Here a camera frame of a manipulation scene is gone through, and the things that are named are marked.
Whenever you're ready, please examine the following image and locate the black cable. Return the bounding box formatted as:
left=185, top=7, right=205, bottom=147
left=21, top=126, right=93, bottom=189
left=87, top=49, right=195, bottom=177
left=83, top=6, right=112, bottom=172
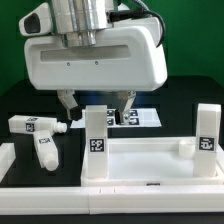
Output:
left=109, top=0, right=168, bottom=48

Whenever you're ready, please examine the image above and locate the white obstacle wall bar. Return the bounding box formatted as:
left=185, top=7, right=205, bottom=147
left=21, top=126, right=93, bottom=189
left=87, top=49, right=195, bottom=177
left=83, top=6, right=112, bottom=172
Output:
left=0, top=185, right=224, bottom=215

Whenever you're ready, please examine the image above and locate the white marker sheet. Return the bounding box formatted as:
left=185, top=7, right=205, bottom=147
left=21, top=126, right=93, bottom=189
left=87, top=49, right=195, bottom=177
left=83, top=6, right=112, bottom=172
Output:
left=70, top=107, right=163, bottom=129

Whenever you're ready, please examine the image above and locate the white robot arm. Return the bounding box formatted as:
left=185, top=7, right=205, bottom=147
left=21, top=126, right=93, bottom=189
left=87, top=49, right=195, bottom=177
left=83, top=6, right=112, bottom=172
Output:
left=19, top=0, right=167, bottom=124

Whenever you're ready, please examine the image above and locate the white desk top tray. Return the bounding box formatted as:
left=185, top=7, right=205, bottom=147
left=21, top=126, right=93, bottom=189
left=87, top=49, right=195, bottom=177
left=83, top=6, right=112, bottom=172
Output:
left=81, top=137, right=224, bottom=187

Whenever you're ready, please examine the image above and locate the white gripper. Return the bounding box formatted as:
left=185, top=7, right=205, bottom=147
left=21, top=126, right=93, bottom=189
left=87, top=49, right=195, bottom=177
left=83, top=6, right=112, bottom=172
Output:
left=19, top=1, right=167, bottom=125

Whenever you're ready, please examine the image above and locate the white left wall block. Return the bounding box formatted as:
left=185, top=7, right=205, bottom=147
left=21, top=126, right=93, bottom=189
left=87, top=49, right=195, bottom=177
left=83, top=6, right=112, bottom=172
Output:
left=0, top=143, right=16, bottom=182

